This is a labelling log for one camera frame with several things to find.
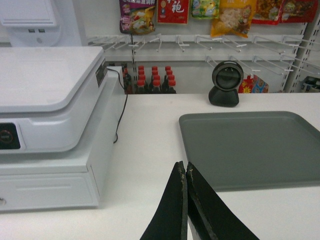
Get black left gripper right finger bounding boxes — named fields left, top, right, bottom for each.
left=186, top=162, right=258, bottom=240

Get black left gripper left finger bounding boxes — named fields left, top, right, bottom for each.
left=140, top=161, right=188, bottom=240

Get grey silver rectangular tray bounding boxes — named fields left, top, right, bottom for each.
left=179, top=111, right=320, bottom=191

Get white checkout counter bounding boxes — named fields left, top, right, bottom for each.
left=0, top=94, right=320, bottom=240

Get white checkout scale machine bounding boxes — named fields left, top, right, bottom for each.
left=0, top=46, right=107, bottom=155

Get white cash drawer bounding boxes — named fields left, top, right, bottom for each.
left=0, top=66, right=127, bottom=213

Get red capped sauce bottles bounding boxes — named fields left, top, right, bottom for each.
left=121, top=63, right=177, bottom=95

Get red patterned snack pack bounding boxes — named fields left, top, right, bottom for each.
left=238, top=75, right=269, bottom=94

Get black barcode scanner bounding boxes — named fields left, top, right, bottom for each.
left=208, top=60, right=244, bottom=108

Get white peg hook rack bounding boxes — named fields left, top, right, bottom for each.
left=88, top=34, right=320, bottom=75

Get yellow snack bag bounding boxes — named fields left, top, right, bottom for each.
left=210, top=0, right=257, bottom=38

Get purple snack bag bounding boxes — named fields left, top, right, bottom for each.
left=119, top=0, right=157, bottom=35

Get green snack bag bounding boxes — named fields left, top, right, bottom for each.
left=191, top=0, right=220, bottom=20

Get red chili snack bag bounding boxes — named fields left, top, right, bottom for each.
left=252, top=0, right=319, bottom=25

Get white display screen stand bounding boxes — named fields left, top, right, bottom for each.
left=0, top=0, right=88, bottom=47

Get black power cable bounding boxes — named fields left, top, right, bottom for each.
left=106, top=66, right=129, bottom=144

